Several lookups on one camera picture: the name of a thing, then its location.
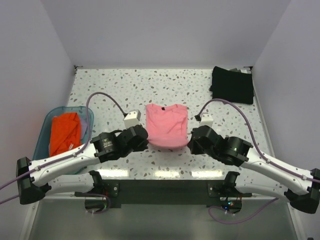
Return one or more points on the pink t-shirt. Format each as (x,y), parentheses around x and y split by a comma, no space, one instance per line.
(167,126)

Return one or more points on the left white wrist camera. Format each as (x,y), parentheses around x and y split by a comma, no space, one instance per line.
(132,119)

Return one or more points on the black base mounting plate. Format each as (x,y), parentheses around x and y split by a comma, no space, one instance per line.
(167,192)

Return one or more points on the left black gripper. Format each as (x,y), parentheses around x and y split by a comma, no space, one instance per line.
(142,146)

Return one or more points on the teal plastic basket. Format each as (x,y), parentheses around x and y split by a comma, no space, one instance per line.
(42,149)

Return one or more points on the folded black t-shirt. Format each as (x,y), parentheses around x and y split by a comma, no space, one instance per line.
(217,83)

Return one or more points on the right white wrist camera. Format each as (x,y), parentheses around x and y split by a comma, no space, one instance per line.
(206,120)

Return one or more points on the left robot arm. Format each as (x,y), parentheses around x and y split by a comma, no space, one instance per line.
(33,176)

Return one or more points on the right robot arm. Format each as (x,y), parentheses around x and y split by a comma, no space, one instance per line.
(273,177)

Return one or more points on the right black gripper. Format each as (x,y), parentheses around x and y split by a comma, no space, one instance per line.
(194,150)

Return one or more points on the orange t-shirt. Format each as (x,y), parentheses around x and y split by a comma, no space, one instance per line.
(65,133)

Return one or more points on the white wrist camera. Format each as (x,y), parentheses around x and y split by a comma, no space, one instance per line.
(206,120)
(132,119)

